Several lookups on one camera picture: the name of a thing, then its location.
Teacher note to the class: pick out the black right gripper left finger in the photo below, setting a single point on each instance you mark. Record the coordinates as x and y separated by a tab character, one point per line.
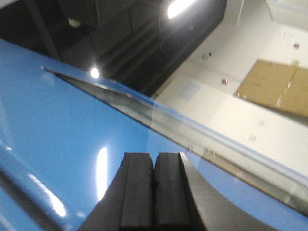
128	202

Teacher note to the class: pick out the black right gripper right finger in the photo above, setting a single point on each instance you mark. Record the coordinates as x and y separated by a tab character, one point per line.
185	201

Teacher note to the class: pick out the blue door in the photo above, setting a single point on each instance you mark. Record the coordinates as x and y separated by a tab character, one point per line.
63	136

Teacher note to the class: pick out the cardboard boxes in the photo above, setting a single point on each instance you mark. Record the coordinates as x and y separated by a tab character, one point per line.
278	86

